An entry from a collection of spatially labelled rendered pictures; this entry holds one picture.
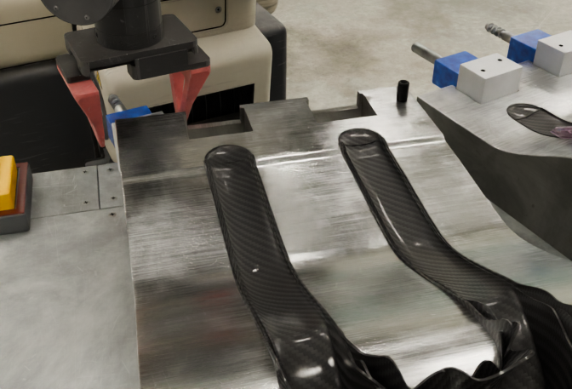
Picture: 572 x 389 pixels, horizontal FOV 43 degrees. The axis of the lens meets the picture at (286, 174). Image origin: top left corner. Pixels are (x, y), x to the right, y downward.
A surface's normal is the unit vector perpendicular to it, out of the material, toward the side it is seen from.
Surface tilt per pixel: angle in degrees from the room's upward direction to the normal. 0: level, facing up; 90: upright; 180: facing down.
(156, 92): 98
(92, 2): 89
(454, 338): 7
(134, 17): 90
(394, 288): 28
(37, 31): 90
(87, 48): 1
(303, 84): 0
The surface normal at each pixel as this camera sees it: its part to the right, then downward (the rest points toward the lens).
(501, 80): 0.52, 0.50
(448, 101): 0.00, -0.81
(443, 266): -0.16, -0.96
